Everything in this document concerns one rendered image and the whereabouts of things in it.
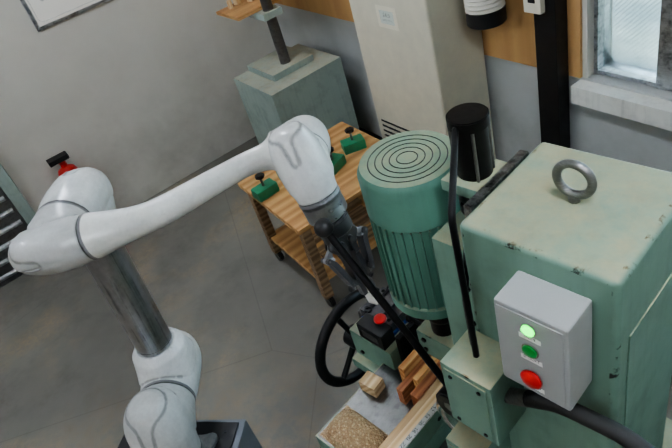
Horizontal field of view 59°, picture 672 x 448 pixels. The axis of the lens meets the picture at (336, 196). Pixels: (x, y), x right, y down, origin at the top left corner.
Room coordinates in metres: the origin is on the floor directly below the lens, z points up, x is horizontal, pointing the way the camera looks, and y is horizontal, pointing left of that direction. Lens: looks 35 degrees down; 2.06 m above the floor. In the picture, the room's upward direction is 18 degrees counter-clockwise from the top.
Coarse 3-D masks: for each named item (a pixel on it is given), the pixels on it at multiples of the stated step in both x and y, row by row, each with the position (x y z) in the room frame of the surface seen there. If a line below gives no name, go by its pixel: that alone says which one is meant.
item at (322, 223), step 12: (324, 228) 0.80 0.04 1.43; (336, 240) 0.80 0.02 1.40; (348, 264) 0.78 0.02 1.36; (360, 276) 0.76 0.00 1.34; (372, 288) 0.75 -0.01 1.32; (384, 300) 0.73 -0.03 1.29; (396, 324) 0.71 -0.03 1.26; (408, 336) 0.69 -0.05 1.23; (420, 348) 0.68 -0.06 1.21; (432, 360) 0.67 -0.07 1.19; (444, 384) 0.64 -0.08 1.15; (444, 396) 0.62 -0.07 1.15; (444, 408) 0.62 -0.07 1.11
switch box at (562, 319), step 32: (512, 288) 0.51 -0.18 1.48; (544, 288) 0.49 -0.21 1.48; (512, 320) 0.48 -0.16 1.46; (544, 320) 0.45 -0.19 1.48; (576, 320) 0.44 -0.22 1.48; (512, 352) 0.48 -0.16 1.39; (544, 352) 0.45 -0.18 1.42; (576, 352) 0.43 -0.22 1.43; (544, 384) 0.45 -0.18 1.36; (576, 384) 0.43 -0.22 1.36
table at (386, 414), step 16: (368, 368) 0.94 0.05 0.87; (384, 368) 0.90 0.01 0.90; (352, 400) 0.85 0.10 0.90; (368, 400) 0.83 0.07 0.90; (384, 400) 0.82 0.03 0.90; (368, 416) 0.79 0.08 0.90; (384, 416) 0.78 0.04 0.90; (400, 416) 0.77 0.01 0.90; (320, 432) 0.79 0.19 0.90; (448, 432) 0.73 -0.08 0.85
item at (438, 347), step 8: (424, 320) 0.86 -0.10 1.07; (424, 328) 0.84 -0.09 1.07; (424, 336) 0.82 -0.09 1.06; (432, 336) 0.81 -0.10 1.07; (440, 336) 0.81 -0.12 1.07; (448, 336) 0.80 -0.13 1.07; (424, 344) 0.83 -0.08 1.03; (432, 344) 0.81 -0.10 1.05; (440, 344) 0.79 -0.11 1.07; (448, 344) 0.78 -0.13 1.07; (432, 352) 0.81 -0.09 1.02; (440, 352) 0.79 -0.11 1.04; (440, 360) 0.80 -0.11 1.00
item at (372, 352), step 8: (352, 328) 1.00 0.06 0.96; (352, 336) 0.99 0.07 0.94; (360, 336) 0.97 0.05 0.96; (360, 344) 0.98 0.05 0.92; (368, 344) 0.95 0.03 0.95; (392, 344) 0.91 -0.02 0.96; (360, 352) 0.99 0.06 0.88; (368, 352) 0.96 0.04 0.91; (376, 352) 0.93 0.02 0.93; (384, 352) 0.90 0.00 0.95; (392, 352) 0.89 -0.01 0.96; (376, 360) 0.94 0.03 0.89; (384, 360) 0.91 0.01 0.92; (392, 360) 0.89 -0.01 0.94; (400, 360) 0.90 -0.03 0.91; (392, 368) 0.89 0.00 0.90
